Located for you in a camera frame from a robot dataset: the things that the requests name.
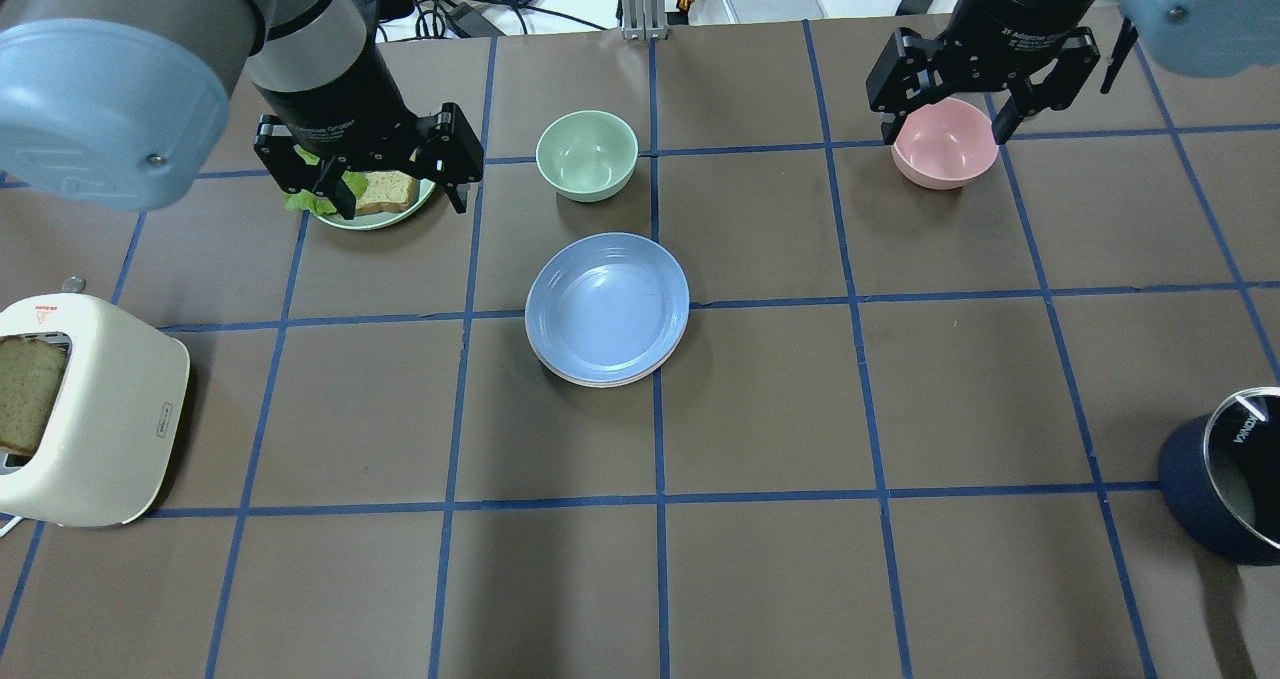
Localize brown bread slice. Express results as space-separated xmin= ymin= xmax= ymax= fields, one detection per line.
xmin=353 ymin=170 xmax=420 ymax=217

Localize glass saucepan lid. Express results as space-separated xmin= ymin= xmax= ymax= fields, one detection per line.
xmin=1204 ymin=386 xmax=1279 ymax=550

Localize white toaster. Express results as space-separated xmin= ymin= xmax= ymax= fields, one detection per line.
xmin=1 ymin=293 xmax=191 ymax=527

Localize pink bowl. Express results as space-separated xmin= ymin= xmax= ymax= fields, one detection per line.
xmin=891 ymin=97 xmax=998 ymax=190

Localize dark blue saucepan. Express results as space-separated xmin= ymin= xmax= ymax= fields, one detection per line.
xmin=1158 ymin=405 xmax=1279 ymax=566

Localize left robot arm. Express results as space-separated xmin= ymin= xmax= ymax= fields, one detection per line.
xmin=1 ymin=0 xmax=484 ymax=219

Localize toasted bread slice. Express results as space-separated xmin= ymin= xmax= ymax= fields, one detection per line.
xmin=1 ymin=337 xmax=68 ymax=457

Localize blue plate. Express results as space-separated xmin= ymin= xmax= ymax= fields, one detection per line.
xmin=524 ymin=232 xmax=690 ymax=369

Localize mint green plate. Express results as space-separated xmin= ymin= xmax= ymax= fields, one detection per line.
xmin=317 ymin=179 xmax=436 ymax=231

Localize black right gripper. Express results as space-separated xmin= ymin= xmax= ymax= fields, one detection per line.
xmin=867 ymin=0 xmax=1101 ymax=146

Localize green lettuce leaf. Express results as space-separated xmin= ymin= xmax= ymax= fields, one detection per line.
xmin=283 ymin=147 xmax=369 ymax=217

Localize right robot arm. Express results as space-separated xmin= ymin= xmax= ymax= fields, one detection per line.
xmin=865 ymin=0 xmax=1279 ymax=145

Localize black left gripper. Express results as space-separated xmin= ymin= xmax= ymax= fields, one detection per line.
xmin=253 ymin=99 xmax=485 ymax=218

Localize mint green bowl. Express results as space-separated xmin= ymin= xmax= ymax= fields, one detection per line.
xmin=534 ymin=110 xmax=639 ymax=202

